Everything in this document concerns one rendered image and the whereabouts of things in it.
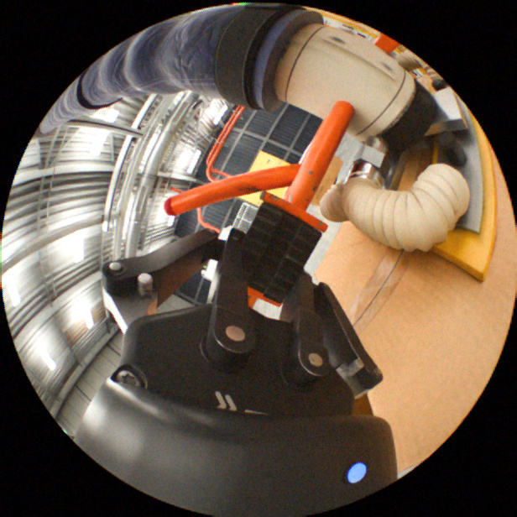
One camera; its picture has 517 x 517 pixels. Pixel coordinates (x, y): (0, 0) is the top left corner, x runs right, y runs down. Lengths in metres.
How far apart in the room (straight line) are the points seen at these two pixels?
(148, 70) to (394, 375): 0.42
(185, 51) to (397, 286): 0.33
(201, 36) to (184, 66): 0.05
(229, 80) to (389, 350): 0.29
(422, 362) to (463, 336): 0.04
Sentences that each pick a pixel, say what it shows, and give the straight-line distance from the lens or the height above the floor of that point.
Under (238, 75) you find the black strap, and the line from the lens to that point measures 0.19.
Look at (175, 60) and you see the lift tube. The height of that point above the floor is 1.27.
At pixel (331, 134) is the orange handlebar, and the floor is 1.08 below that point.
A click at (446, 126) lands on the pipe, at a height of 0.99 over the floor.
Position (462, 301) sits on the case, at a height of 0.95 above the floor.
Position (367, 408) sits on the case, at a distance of 0.27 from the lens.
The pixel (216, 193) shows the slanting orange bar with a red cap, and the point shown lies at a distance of 0.17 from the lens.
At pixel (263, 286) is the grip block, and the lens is 0.15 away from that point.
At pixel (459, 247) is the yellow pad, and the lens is 0.16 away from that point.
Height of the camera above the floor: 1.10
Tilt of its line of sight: 5 degrees down
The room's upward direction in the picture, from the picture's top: 65 degrees counter-clockwise
